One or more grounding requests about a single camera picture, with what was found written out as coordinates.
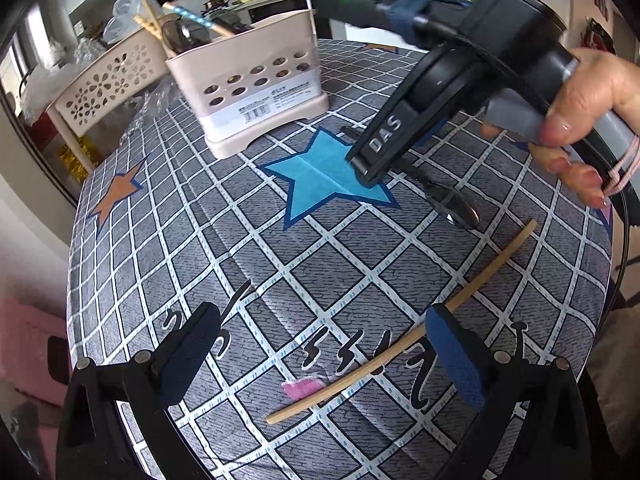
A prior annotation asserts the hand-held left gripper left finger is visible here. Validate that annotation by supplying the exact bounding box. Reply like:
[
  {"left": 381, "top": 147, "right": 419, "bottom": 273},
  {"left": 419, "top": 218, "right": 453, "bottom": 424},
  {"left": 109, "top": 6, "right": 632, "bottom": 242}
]
[{"left": 54, "top": 302, "right": 224, "bottom": 480}]

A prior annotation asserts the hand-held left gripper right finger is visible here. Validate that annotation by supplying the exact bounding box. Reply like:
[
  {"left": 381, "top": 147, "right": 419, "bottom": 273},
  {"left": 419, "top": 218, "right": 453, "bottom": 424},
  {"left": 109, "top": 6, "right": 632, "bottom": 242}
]
[{"left": 424, "top": 303, "right": 595, "bottom": 480}]

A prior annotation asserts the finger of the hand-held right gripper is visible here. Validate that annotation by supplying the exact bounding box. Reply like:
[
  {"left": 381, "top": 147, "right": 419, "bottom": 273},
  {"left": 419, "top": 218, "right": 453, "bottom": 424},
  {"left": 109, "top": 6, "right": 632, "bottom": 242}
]
[
  {"left": 346, "top": 92, "right": 444, "bottom": 190},
  {"left": 411, "top": 119, "right": 454, "bottom": 149}
]

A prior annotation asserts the black handled spoon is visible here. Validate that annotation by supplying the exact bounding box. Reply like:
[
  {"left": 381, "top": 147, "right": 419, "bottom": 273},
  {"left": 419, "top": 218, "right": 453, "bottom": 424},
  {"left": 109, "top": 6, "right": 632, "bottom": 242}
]
[{"left": 341, "top": 126, "right": 482, "bottom": 229}]

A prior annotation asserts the pink plastic utensil holder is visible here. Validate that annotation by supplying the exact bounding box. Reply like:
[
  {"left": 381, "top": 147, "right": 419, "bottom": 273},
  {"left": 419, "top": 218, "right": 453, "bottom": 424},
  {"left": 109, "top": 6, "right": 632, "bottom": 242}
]
[{"left": 164, "top": 9, "right": 332, "bottom": 161}]

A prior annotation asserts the blue patterned wooden chopstick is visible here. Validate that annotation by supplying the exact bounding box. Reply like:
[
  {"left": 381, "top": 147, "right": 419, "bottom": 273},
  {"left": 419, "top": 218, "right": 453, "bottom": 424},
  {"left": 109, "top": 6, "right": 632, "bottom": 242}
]
[{"left": 162, "top": 2, "right": 237, "bottom": 40}]

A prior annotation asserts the person's right hand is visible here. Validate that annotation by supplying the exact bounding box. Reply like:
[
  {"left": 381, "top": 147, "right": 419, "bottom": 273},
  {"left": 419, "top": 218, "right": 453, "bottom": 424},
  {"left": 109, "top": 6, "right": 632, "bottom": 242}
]
[{"left": 481, "top": 48, "right": 640, "bottom": 209}]

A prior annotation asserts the grey checked star tablecloth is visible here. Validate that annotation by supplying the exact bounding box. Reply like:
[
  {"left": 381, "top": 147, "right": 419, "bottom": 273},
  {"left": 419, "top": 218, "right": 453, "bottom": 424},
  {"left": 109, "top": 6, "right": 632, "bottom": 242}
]
[{"left": 65, "top": 37, "right": 617, "bottom": 480}]

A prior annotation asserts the pink plastic stool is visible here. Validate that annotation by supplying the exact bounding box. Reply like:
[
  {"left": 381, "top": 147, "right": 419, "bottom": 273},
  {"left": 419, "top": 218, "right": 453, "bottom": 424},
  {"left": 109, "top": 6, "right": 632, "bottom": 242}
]
[{"left": 0, "top": 296, "right": 72, "bottom": 443}]

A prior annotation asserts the yellow package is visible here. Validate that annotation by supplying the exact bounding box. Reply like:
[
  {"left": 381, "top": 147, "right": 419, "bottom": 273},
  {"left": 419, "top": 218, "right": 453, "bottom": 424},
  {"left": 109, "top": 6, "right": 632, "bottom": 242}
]
[{"left": 59, "top": 134, "right": 103, "bottom": 182}]

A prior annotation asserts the crumpled clear plastic bag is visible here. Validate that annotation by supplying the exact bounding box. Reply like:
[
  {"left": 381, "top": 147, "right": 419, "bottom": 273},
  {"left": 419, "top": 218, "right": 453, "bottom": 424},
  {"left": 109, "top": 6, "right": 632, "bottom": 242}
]
[{"left": 134, "top": 79, "right": 177, "bottom": 122}]

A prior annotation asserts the metal spoon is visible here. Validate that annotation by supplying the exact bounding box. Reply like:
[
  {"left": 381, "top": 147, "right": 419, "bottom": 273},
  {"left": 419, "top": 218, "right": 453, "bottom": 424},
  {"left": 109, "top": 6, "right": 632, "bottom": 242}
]
[{"left": 161, "top": 22, "right": 194, "bottom": 57}]

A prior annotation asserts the pink plastic basket rack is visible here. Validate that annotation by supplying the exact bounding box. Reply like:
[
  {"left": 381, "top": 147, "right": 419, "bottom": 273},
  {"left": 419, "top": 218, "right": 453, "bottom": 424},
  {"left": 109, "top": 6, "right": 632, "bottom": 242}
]
[{"left": 46, "top": 26, "right": 172, "bottom": 137}]

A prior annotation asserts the white plastic bag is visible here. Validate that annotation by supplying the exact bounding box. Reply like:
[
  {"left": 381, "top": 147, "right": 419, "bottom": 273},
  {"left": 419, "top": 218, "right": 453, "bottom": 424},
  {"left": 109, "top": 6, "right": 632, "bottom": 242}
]
[{"left": 109, "top": 0, "right": 152, "bottom": 32}]

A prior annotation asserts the pink cord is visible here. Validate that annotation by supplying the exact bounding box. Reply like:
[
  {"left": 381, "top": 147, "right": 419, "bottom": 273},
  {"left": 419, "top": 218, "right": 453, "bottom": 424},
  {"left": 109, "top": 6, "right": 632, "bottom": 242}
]
[{"left": 602, "top": 134, "right": 640, "bottom": 197}]

